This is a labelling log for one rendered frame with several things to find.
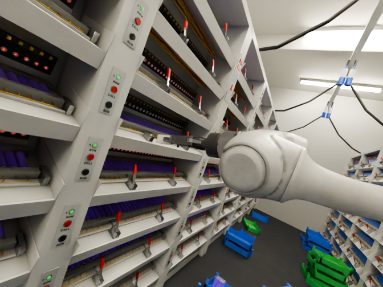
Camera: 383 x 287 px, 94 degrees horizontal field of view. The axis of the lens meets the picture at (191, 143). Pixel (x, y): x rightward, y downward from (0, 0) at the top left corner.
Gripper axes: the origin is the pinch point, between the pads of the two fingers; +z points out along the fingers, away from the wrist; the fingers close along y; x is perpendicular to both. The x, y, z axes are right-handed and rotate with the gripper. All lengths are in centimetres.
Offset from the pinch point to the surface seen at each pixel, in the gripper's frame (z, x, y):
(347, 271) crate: -97, -92, 202
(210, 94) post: 9, 35, 45
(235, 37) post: -2, 70, 45
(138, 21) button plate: -0.1, 28.1, -20.7
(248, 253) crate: -7, -94, 164
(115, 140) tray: 7.7, -3.3, -14.3
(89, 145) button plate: 7.5, -6.0, -21.9
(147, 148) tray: 8.2, -4.0, 0.2
